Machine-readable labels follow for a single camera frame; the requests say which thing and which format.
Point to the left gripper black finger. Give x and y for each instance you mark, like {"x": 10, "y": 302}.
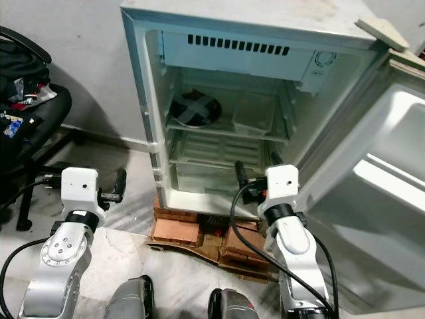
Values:
{"x": 121, "y": 181}

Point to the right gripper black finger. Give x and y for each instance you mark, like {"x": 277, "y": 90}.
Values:
{"x": 277, "y": 159}
{"x": 241, "y": 175}

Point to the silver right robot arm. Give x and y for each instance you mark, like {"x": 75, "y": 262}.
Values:
{"x": 295, "y": 246}

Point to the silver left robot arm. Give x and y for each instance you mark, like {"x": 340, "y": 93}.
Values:
{"x": 60, "y": 259}

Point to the clear narrow fridge shelf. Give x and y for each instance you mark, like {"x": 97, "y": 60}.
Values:
{"x": 202, "y": 161}

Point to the clear wide fridge shelf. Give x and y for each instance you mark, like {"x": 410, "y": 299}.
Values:
{"x": 222, "y": 133}

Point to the grey fridge door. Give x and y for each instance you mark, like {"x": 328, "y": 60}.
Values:
{"x": 365, "y": 219}

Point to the grey mini fridge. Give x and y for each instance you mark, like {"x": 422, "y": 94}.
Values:
{"x": 239, "y": 20}

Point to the clear plastic food container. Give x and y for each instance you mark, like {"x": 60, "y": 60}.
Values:
{"x": 254, "y": 116}

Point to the red brick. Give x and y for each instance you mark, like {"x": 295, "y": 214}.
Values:
{"x": 172, "y": 229}
{"x": 242, "y": 242}

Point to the black round taped container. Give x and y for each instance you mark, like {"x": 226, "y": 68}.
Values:
{"x": 194, "y": 109}

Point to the black office chair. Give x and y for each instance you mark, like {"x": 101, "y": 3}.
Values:
{"x": 50, "y": 123}

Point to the grey left robot leg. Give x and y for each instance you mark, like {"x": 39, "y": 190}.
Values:
{"x": 131, "y": 299}

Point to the grey robot leg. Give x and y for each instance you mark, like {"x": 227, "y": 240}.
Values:
{"x": 131, "y": 299}
{"x": 236, "y": 306}

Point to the grey right robot leg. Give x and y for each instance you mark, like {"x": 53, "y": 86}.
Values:
{"x": 236, "y": 306}

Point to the colourful small packet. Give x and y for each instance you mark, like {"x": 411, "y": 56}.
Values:
{"x": 13, "y": 126}

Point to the black clothes pile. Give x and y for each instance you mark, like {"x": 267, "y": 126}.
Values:
{"x": 13, "y": 70}

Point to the beige flat slab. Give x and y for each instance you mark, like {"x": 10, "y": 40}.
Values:
{"x": 382, "y": 33}

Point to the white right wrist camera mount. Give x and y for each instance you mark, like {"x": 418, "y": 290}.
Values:
{"x": 280, "y": 187}

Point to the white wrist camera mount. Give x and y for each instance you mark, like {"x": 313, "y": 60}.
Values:
{"x": 280, "y": 187}
{"x": 81, "y": 191}

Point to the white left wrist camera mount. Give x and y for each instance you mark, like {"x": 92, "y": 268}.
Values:
{"x": 81, "y": 191}

